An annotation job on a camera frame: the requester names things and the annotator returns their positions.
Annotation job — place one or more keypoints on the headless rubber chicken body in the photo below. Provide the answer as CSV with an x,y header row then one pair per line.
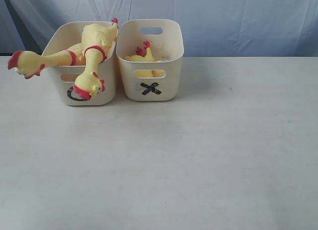
x,y
145,55

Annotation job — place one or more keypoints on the cream bin marked X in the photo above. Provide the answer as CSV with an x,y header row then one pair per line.
x,y
166,45

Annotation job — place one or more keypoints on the cream bin marked O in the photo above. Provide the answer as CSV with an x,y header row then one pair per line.
x,y
63,77

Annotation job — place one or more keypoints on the whole rubber chicken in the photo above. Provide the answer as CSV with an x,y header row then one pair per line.
x,y
29,64
96,41

